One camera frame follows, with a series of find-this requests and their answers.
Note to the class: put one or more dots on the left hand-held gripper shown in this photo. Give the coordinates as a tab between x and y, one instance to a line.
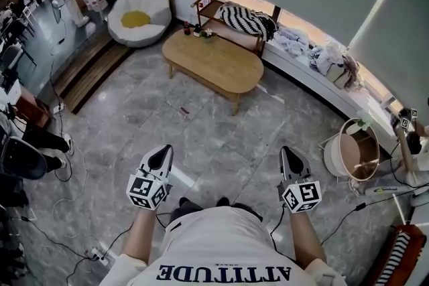
147	191

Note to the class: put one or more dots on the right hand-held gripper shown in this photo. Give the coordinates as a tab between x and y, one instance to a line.
301	196

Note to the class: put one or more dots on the person's right forearm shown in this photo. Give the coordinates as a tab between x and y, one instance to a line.
306	239

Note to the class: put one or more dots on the person's left forearm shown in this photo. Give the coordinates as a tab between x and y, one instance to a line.
140	232

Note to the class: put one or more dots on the wooden coffee table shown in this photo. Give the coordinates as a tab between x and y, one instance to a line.
214	58

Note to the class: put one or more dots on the small purple floor scrap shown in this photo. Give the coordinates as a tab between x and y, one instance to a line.
184	111

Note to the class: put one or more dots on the person's black left shoe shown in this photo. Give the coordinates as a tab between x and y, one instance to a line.
185	202

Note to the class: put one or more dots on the person's black shoe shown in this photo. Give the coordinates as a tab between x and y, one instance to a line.
185	202
223	201

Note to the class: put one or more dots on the round white side table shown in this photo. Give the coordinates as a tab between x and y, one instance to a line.
352	150

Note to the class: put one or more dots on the person's dark trousers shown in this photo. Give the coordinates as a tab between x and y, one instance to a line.
182	216

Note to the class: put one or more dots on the person's black right shoe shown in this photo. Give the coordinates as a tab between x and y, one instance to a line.
223	201

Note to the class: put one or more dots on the white handheld device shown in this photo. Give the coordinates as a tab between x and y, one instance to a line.
388	191

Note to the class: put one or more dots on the person's white printed shirt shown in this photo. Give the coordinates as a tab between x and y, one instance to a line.
214	251

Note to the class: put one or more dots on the pile of pale clothes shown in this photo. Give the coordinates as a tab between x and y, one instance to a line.
321	55

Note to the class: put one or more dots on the wooden step platform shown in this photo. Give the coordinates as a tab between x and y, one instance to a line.
90	70

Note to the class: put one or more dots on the white power strip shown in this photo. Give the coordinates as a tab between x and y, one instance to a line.
59	108
97	254

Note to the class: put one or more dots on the small dark jar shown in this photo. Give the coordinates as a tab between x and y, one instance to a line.
196	31

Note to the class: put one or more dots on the dark soda bottle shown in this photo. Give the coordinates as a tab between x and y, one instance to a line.
186	28

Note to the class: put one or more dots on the egg-shaped beanbag chair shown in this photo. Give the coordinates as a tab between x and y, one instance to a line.
140	18

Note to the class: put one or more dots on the brown wooden cabinet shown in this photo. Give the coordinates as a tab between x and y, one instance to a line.
31	107

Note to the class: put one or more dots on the red striped bag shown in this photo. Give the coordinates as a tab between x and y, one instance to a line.
399	258

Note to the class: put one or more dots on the black and white striped blanket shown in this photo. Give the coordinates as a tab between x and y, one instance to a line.
246	20

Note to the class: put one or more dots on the wooden bench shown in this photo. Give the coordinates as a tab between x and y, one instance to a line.
209	11

